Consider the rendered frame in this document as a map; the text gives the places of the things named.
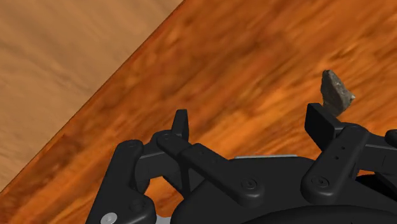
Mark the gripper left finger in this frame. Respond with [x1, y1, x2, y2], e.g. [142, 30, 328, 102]
[85, 108, 266, 224]

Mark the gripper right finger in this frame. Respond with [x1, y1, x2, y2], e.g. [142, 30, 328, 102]
[300, 102, 397, 197]

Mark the grey rock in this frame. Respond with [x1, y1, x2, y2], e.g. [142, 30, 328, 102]
[320, 69, 356, 118]

